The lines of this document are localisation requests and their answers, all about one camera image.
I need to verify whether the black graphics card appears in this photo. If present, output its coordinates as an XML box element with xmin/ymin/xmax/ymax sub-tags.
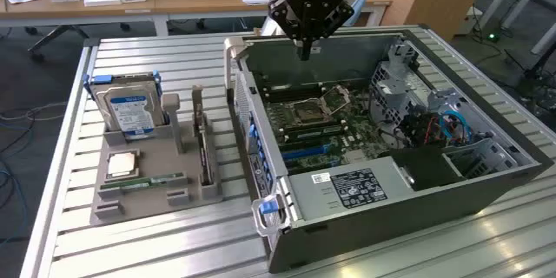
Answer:
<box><xmin>189</xmin><ymin>85</ymin><xmax>217</xmax><ymax>188</ymax></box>

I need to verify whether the metal socket cover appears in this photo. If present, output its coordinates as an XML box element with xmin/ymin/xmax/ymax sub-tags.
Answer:
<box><xmin>318</xmin><ymin>84</ymin><xmax>356</xmax><ymax>113</ymax></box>

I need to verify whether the tall metal disk bay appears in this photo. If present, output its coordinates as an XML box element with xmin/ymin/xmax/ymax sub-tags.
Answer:
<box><xmin>368</xmin><ymin>42</ymin><xmax>437</xmax><ymax>135</ymax></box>

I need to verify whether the white electrical box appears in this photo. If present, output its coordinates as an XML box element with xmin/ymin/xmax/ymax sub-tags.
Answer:
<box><xmin>458</xmin><ymin>5</ymin><xmax>484</xmax><ymax>37</ymax></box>

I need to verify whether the CPU socket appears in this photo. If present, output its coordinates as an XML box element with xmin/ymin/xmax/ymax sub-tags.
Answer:
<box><xmin>289</xmin><ymin>98</ymin><xmax>332</xmax><ymax>123</ymax></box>

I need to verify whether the green motherboard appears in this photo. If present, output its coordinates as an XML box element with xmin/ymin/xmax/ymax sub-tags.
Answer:
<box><xmin>253</xmin><ymin>72</ymin><xmax>392</xmax><ymax>175</ymax></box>

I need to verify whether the blue expansion slot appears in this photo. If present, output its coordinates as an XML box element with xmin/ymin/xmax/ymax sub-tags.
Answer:
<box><xmin>280</xmin><ymin>146</ymin><xmax>330</xmax><ymax>161</ymax></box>

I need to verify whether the silver chipset heatsink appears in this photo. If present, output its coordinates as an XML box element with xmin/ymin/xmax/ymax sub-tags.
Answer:
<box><xmin>344</xmin><ymin>150</ymin><xmax>370</xmax><ymax>165</ymax></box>

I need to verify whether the hard disk with blue rails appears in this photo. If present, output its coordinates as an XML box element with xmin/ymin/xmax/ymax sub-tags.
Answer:
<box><xmin>81</xmin><ymin>70</ymin><xmax>164</xmax><ymax>142</ymax></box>

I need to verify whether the black chair base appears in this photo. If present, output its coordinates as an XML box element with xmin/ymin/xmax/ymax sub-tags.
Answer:
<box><xmin>24</xmin><ymin>23</ymin><xmax>130</xmax><ymax>63</ymax></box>

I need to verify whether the grey power supply unit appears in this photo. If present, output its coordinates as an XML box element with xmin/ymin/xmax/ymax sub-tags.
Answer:
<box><xmin>285</xmin><ymin>156</ymin><xmax>413</xmax><ymax>222</ymax></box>

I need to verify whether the silver CPU chip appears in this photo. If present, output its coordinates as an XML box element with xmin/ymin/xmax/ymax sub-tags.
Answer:
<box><xmin>105</xmin><ymin>152</ymin><xmax>138</xmax><ymax>178</ymax></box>

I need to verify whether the green RAM stick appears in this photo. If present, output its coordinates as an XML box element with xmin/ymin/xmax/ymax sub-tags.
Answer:
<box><xmin>100</xmin><ymin>171</ymin><xmax>185</xmax><ymax>191</ymax></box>

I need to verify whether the dark grey PC case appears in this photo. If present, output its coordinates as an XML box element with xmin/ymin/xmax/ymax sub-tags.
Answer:
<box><xmin>222</xmin><ymin>29</ymin><xmax>556</xmax><ymax>274</ymax></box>

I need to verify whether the grey parts rack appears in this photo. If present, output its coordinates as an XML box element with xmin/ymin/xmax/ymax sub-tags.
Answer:
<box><xmin>88</xmin><ymin>92</ymin><xmax>225</xmax><ymax>227</ymax></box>

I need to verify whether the red wire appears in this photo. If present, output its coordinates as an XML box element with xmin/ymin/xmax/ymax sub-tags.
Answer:
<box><xmin>425</xmin><ymin>115</ymin><xmax>440</xmax><ymax>145</ymax></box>

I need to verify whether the blue wire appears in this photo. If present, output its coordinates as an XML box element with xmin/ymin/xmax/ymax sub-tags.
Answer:
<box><xmin>437</xmin><ymin>111</ymin><xmax>474</xmax><ymax>147</ymax></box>

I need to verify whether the blue floor cable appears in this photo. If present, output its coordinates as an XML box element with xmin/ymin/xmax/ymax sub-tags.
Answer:
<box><xmin>0</xmin><ymin>121</ymin><xmax>34</xmax><ymax>246</ymax></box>

